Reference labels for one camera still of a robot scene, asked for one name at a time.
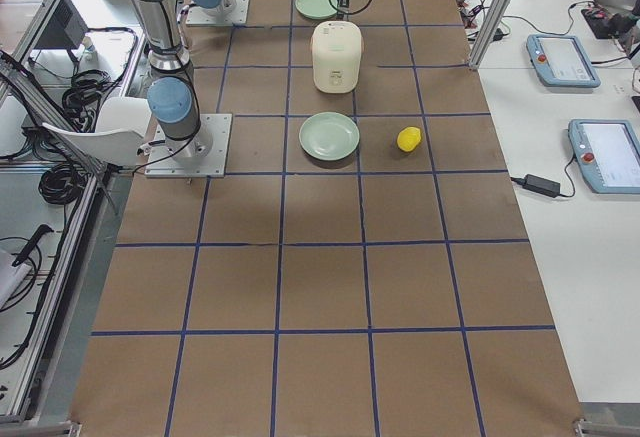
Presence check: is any white rice cooker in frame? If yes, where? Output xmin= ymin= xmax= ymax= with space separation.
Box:
xmin=311 ymin=21 xmax=363 ymax=94

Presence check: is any green plate far side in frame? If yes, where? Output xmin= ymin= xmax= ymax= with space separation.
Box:
xmin=295 ymin=0 xmax=337 ymax=20

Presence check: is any green plate near lemon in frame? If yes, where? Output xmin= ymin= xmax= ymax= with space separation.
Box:
xmin=299 ymin=112 xmax=360 ymax=161

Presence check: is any yellow lemon toy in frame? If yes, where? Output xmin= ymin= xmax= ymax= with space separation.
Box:
xmin=396 ymin=126 xmax=422 ymax=153

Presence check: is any far blue teach pendant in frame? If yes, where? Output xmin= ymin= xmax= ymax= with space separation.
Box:
xmin=526 ymin=34 xmax=601 ymax=89

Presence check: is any blue teach pendant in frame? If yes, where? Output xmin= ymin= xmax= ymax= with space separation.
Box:
xmin=526 ymin=34 xmax=601 ymax=89
xmin=568 ymin=119 xmax=639 ymax=194

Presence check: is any black power adapter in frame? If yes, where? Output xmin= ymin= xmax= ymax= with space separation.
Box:
xmin=522 ymin=174 xmax=561 ymax=198

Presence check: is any near blue teach pendant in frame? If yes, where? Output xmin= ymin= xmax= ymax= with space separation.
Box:
xmin=568 ymin=119 xmax=639 ymax=194

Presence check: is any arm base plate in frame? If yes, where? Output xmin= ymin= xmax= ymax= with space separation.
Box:
xmin=143 ymin=113 xmax=232 ymax=178
xmin=186 ymin=0 xmax=250 ymax=27

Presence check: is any aluminium frame post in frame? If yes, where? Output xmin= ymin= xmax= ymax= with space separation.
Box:
xmin=468 ymin=0 xmax=510 ymax=70

